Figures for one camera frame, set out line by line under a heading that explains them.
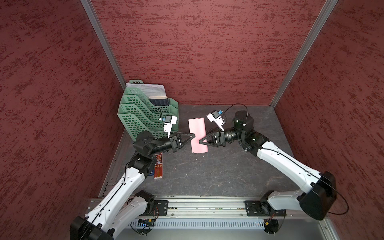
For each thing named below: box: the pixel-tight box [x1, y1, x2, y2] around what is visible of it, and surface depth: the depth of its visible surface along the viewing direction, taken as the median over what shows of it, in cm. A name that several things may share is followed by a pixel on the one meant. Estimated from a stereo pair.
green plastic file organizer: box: [117, 79, 179, 142], surface depth 93 cm
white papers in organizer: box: [126, 83, 167, 97], surface depth 97 cm
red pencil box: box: [154, 152, 163, 179], surface depth 89 cm
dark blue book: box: [149, 98, 170, 106], surface depth 108 cm
